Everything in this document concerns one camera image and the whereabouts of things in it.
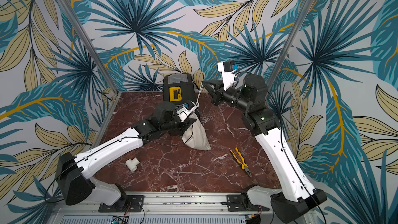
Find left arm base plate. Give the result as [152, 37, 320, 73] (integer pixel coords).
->
[98, 195, 145, 213]

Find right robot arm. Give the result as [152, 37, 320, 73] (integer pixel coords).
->
[202, 74, 327, 224]

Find black yellow toolbox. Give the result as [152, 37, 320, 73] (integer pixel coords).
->
[163, 73, 196, 105]

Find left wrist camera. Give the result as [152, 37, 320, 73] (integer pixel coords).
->
[176, 102, 199, 122]

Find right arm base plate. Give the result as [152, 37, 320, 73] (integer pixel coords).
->
[221, 194, 270, 212]

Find white pipe fitting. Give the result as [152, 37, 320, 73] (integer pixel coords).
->
[125, 158, 140, 172]

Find aluminium front rail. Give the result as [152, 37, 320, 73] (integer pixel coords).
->
[48, 192, 282, 224]

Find cream cloth soil bag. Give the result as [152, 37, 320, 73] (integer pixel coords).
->
[181, 82, 212, 151]

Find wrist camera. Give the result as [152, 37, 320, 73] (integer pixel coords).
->
[176, 102, 199, 122]
[217, 60, 238, 91]

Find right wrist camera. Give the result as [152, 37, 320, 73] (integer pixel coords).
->
[217, 60, 238, 91]

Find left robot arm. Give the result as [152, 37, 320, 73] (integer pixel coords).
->
[56, 102, 198, 210]

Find yellow black pliers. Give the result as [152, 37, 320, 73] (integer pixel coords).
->
[230, 147, 252, 177]

